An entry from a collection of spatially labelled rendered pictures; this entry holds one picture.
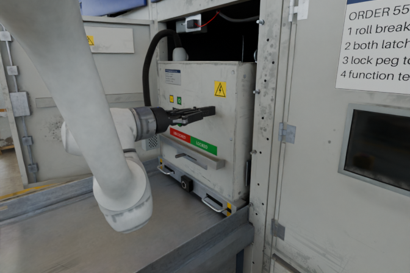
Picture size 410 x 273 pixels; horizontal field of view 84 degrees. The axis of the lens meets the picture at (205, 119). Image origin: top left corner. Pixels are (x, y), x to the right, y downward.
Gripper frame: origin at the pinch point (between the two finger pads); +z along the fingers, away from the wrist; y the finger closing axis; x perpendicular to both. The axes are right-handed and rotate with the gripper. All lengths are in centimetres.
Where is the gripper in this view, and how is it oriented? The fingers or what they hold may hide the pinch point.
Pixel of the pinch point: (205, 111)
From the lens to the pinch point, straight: 76.2
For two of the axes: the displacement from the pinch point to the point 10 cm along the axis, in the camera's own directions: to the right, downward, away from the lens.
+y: 6.4, 1.9, -7.5
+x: 0.0, -9.7, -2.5
